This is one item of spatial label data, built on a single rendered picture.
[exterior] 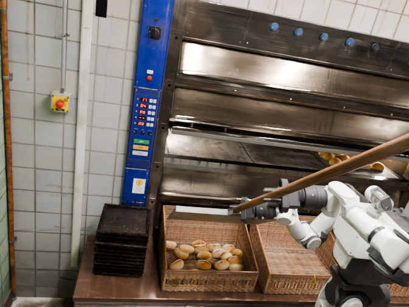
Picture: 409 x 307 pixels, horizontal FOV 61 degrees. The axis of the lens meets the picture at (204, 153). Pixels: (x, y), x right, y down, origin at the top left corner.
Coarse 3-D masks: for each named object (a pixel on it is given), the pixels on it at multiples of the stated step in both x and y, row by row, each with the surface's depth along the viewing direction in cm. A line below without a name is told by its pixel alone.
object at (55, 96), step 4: (52, 92) 184; (56, 92) 186; (64, 92) 188; (52, 96) 183; (56, 96) 183; (60, 96) 183; (64, 96) 184; (68, 96) 184; (52, 100) 184; (56, 100) 184; (60, 100) 184; (68, 100) 185; (52, 104) 184; (64, 104) 185; (68, 104) 186; (52, 108) 185; (56, 108) 186; (60, 108) 186; (64, 108) 186; (68, 108) 187; (64, 112) 187; (68, 112) 187
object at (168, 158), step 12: (168, 156) 217; (180, 156) 221; (228, 168) 225; (240, 168) 227; (252, 168) 228; (264, 168) 229; (276, 168) 232; (288, 168) 236; (300, 168) 240; (348, 180) 244; (360, 180) 246; (372, 180) 248; (384, 180) 249; (396, 180) 253
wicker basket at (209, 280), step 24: (168, 216) 227; (168, 240) 230; (192, 240) 233; (240, 240) 233; (168, 264) 213; (192, 264) 218; (168, 288) 194; (192, 288) 197; (216, 288) 200; (240, 288) 204
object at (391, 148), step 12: (384, 144) 70; (396, 144) 66; (408, 144) 64; (360, 156) 76; (372, 156) 72; (384, 156) 70; (336, 168) 85; (348, 168) 81; (300, 180) 102; (312, 180) 95; (324, 180) 92; (276, 192) 117; (288, 192) 111; (240, 204) 156; (252, 204) 140
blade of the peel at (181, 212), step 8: (176, 208) 166; (184, 208) 167; (192, 208) 168; (200, 208) 169; (208, 208) 170; (176, 216) 187; (184, 216) 185; (192, 216) 183; (200, 216) 182; (208, 216) 180; (216, 216) 178; (224, 216) 177; (232, 216) 175; (256, 224) 208
